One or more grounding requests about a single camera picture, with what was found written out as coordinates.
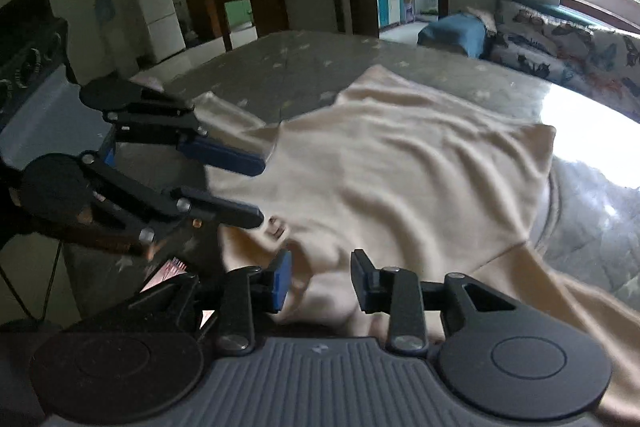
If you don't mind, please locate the beige folded cloth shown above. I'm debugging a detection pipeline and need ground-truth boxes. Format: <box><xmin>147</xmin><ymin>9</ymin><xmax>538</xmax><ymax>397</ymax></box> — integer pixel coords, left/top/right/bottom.
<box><xmin>462</xmin><ymin>6</ymin><xmax>498</xmax><ymax>35</ymax></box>

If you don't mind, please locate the person's left hand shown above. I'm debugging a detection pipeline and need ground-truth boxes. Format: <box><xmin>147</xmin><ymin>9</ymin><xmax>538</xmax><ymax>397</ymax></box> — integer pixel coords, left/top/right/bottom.
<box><xmin>62</xmin><ymin>212</ymin><xmax>161</xmax><ymax>258</ymax></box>

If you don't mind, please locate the blue folded blanket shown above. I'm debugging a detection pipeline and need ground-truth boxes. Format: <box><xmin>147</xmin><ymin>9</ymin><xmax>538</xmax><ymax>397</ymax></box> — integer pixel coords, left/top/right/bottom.
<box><xmin>417</xmin><ymin>12</ymin><xmax>488</xmax><ymax>58</ymax></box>

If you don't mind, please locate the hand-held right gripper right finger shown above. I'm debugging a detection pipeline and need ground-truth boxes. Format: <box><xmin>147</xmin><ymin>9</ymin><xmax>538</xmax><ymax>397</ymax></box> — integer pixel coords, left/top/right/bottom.
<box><xmin>351</xmin><ymin>249</ymin><xmax>518</xmax><ymax>356</ymax></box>

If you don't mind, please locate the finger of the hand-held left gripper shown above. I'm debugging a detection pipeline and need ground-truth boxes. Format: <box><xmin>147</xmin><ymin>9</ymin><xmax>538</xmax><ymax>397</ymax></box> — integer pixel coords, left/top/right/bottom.
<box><xmin>82</xmin><ymin>154</ymin><xmax>264</xmax><ymax>245</ymax></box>
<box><xmin>102</xmin><ymin>99</ymin><xmax>267</xmax><ymax>178</ymax></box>

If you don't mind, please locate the white water dispenser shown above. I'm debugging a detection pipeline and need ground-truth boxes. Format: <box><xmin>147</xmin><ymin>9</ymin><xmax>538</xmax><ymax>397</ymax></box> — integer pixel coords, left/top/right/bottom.
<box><xmin>94</xmin><ymin>0</ymin><xmax>143</xmax><ymax>75</ymax></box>

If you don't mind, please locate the white pink paper bag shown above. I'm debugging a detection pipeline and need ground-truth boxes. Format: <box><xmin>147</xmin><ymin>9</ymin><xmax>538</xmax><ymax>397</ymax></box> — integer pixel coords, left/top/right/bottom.
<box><xmin>129</xmin><ymin>71</ymin><xmax>168</xmax><ymax>94</ymax></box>

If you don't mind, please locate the black cable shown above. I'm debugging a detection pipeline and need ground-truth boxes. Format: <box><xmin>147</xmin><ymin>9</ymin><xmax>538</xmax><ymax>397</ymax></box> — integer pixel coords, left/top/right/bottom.
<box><xmin>0</xmin><ymin>241</ymin><xmax>66</xmax><ymax>324</ymax></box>

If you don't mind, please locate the beige t-shirt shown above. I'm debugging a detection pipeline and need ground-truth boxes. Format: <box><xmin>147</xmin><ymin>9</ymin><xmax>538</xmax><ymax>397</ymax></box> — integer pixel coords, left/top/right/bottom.
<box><xmin>192</xmin><ymin>66</ymin><xmax>640</xmax><ymax>425</ymax></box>

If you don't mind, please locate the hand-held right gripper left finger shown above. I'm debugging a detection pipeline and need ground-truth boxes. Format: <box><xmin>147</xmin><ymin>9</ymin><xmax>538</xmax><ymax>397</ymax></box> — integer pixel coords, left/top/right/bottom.
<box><xmin>115</xmin><ymin>249</ymin><xmax>293</xmax><ymax>356</ymax></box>

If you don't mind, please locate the butterfly print cushion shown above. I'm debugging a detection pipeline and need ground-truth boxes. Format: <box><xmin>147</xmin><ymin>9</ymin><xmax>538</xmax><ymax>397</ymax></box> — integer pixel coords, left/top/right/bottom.
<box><xmin>590</xmin><ymin>29</ymin><xmax>640</xmax><ymax>122</ymax></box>
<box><xmin>487</xmin><ymin>0</ymin><xmax>596</xmax><ymax>80</ymax></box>

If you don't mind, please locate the smartphone with red screen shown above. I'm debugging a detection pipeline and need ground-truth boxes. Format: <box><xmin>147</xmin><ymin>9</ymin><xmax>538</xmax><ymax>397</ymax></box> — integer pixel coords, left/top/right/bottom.
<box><xmin>141</xmin><ymin>257</ymin><xmax>217</xmax><ymax>332</ymax></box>

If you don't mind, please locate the white refrigerator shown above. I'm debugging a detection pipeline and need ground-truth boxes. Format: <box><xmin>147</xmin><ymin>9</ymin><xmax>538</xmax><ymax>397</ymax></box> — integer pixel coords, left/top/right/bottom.
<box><xmin>132</xmin><ymin>0</ymin><xmax>187</xmax><ymax>65</ymax></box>

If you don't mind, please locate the green sofa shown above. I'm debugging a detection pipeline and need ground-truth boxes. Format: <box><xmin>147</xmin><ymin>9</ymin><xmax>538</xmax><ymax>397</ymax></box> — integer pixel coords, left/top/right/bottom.
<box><xmin>495</xmin><ymin>0</ymin><xmax>640</xmax><ymax>82</ymax></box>

